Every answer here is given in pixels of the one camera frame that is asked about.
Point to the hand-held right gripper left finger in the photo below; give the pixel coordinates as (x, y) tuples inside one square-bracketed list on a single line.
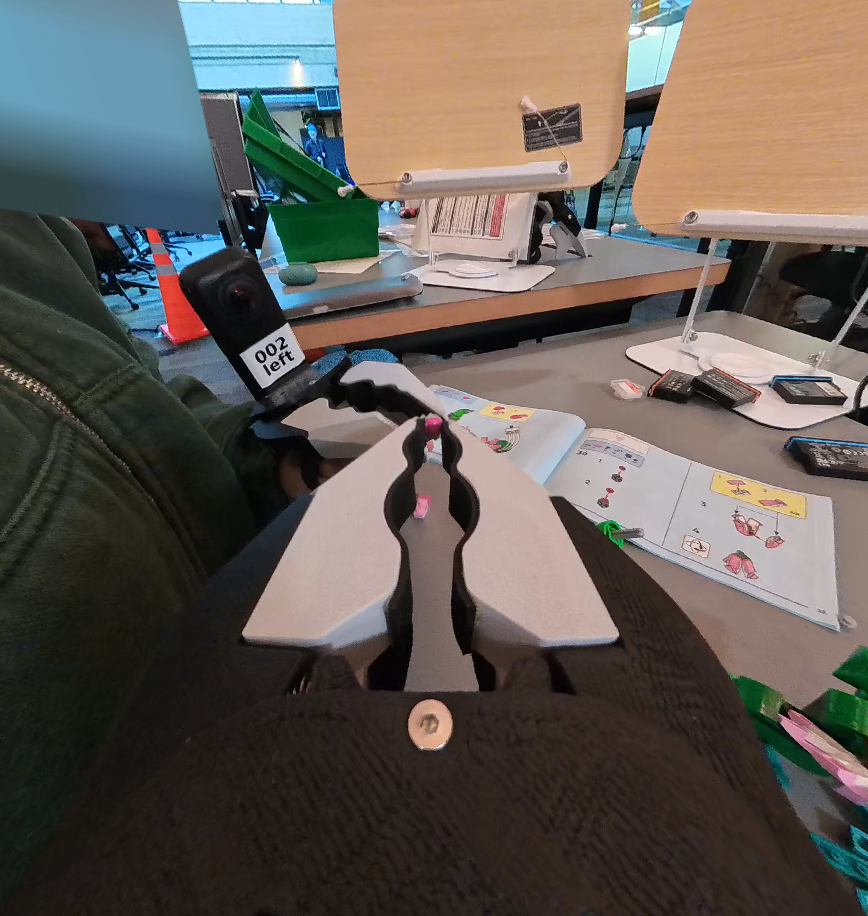
[(327, 572)]

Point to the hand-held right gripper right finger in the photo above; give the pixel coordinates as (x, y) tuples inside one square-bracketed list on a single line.
[(534, 572)]

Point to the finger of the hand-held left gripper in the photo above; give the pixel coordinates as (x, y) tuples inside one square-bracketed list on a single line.
[(395, 386), (341, 433)]

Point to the small magenta lego piece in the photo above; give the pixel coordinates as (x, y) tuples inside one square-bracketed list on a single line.
[(432, 427)]

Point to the person's left forearm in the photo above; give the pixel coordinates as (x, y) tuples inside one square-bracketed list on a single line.
[(212, 444)]

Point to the green lego leaf piece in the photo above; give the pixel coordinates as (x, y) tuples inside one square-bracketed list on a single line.
[(609, 533)]

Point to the small pink lego piece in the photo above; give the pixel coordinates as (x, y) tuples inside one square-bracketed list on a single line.
[(422, 506)]

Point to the lego instruction booklet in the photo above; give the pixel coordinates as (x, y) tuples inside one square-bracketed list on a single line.
[(691, 515)]

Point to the pile of green lego bricks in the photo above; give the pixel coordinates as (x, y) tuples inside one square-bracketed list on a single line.
[(856, 708)]

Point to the pile of pink lego pieces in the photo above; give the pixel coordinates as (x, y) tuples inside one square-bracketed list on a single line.
[(849, 769)]

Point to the pile of teal lego pieces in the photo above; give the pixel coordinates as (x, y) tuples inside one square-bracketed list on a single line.
[(860, 851)]

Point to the person's left hand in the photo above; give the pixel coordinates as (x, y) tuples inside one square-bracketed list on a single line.
[(296, 478)]

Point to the teal oval stone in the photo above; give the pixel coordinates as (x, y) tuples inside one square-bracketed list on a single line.
[(299, 274)]

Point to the orange traffic cone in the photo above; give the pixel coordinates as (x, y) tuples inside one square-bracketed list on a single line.
[(171, 286)]

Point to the silver flat device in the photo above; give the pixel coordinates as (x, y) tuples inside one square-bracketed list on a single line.
[(348, 293)]

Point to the cream paper sheet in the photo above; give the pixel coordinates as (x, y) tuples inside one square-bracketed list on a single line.
[(355, 263)]

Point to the black office chair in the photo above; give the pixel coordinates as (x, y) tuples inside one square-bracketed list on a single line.
[(123, 268)]

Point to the dark partition panel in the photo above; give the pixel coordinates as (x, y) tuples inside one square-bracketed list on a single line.
[(226, 157)]

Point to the stack of green bins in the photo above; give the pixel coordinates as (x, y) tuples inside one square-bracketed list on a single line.
[(291, 157)]

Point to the printed label sheet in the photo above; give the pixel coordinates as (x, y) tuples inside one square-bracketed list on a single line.
[(477, 215)]

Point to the small white red case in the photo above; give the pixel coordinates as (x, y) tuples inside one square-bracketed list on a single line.
[(627, 388)]

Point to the black folding stand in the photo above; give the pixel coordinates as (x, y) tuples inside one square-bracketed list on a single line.
[(559, 229)]

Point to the grey table with wooden edge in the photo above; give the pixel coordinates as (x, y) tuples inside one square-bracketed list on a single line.
[(606, 275)]

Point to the green hooded jacket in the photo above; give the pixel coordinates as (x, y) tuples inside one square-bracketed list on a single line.
[(62, 501)]

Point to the wooden board stand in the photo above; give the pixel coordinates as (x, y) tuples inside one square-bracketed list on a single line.
[(777, 107), (477, 86)]

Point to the black camera battery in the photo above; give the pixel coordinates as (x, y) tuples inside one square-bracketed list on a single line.
[(809, 391), (838, 458), (671, 385), (727, 388)]

